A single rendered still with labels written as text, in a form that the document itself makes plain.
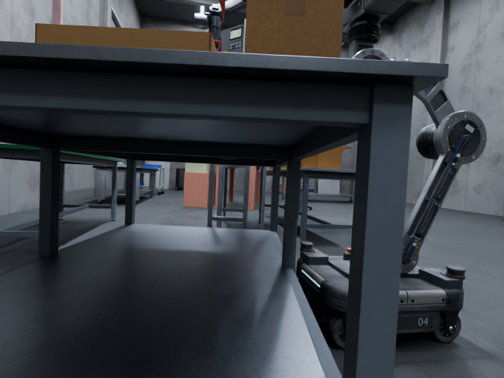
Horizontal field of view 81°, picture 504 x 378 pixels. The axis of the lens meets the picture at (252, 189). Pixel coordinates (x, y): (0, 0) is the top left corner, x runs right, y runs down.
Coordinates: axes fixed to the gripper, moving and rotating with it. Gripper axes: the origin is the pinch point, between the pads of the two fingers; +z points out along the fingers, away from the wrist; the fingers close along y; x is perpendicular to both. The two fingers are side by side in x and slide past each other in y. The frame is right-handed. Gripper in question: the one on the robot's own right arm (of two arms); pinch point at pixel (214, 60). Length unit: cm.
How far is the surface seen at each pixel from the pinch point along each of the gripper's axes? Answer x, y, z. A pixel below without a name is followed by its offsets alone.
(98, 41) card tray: -21, 98, 37
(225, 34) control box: 6.9, -22.5, -23.7
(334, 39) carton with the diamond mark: 26, 76, 21
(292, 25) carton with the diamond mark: 16, 74, 18
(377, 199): 20, 106, 59
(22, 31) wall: -252, -329, -138
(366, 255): 19, 105, 67
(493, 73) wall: 727, -493, -235
